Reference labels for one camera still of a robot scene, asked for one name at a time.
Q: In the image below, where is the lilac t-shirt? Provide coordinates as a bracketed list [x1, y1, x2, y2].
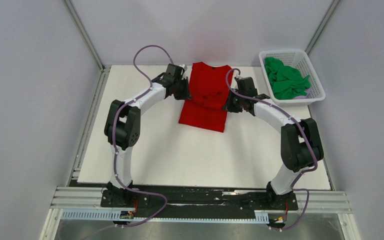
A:
[293, 94, 309, 100]

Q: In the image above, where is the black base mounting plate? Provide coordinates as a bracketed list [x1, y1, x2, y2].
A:
[100, 185, 298, 219]

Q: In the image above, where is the aluminium frame post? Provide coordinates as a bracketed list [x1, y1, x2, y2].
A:
[304, 0, 342, 55]
[62, 0, 105, 72]

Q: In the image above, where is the aluminium frame post left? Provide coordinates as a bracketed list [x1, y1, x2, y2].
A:
[62, 0, 105, 72]

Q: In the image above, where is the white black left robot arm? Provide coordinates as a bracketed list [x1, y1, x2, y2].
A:
[104, 63, 192, 207]

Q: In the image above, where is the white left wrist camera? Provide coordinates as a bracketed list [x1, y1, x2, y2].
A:
[180, 64, 188, 71]

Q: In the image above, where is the red t-shirt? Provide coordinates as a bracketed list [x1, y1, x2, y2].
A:
[178, 62, 233, 133]

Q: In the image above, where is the green t-shirt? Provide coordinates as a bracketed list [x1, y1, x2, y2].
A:
[264, 57, 311, 100]

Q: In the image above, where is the white slotted cable duct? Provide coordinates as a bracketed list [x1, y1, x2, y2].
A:
[60, 209, 269, 224]

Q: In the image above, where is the aluminium front rail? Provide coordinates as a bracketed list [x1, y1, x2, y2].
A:
[50, 187, 353, 214]

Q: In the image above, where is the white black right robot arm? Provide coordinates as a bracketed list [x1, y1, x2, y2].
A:
[223, 77, 324, 209]

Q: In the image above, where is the white plastic laundry basket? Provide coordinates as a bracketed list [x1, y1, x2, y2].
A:
[258, 49, 326, 107]

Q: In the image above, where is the aluminium frame post right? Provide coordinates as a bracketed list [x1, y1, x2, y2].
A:
[304, 0, 342, 55]

